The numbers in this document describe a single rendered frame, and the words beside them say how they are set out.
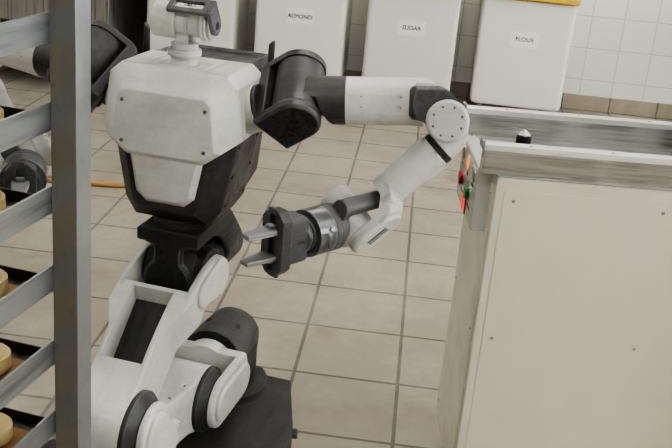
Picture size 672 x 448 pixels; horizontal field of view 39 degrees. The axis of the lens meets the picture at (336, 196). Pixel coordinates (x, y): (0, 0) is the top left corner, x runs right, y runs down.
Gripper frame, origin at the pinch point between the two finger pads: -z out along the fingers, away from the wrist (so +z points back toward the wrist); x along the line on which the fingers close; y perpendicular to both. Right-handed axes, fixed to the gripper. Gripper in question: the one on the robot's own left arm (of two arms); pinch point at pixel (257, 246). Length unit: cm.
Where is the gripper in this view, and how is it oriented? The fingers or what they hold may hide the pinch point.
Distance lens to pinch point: 164.7
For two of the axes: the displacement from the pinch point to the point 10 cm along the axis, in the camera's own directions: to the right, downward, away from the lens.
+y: 7.0, 3.0, -6.5
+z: 7.1, -1.8, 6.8
